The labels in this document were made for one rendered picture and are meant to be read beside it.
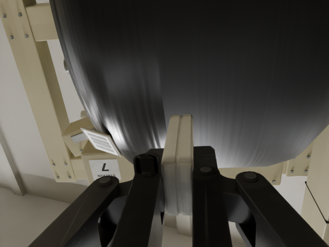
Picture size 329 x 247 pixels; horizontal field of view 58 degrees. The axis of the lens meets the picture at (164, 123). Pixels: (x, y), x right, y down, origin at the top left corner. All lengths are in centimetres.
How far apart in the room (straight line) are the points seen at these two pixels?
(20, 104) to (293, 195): 564
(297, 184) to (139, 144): 512
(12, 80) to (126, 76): 660
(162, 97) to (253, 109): 9
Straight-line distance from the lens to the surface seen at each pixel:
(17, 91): 693
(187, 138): 16
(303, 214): 87
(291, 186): 545
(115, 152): 39
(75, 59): 31
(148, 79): 27
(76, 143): 110
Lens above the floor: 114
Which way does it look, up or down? 29 degrees up
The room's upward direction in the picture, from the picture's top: 174 degrees clockwise
